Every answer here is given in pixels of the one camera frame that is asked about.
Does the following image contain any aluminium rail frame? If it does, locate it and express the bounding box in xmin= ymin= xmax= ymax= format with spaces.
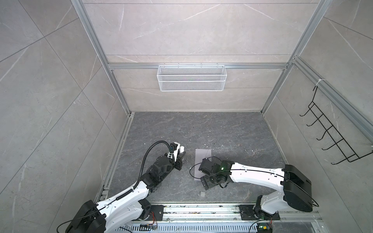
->
xmin=128 ymin=203 xmax=321 ymax=223

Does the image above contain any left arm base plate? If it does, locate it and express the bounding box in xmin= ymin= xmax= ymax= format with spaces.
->
xmin=140 ymin=205 xmax=165 ymax=221

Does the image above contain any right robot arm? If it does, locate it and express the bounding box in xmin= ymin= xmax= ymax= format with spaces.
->
xmin=198 ymin=158 xmax=319 ymax=219

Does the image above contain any grey purple envelope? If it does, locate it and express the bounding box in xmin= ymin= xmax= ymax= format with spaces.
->
xmin=192 ymin=149 xmax=212 ymax=181

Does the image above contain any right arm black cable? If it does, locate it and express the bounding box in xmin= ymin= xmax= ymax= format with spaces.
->
xmin=188 ymin=155 xmax=320 ymax=208

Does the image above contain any black wire hook rack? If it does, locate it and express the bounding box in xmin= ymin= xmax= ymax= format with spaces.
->
xmin=299 ymin=86 xmax=373 ymax=166

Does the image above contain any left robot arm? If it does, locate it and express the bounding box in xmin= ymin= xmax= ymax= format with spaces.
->
xmin=65 ymin=151 xmax=186 ymax=233

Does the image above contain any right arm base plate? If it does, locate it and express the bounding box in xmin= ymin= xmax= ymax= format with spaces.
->
xmin=238 ymin=205 xmax=280 ymax=220

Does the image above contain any white vented cable duct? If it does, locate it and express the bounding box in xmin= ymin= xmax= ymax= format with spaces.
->
xmin=113 ymin=222 xmax=257 ymax=233

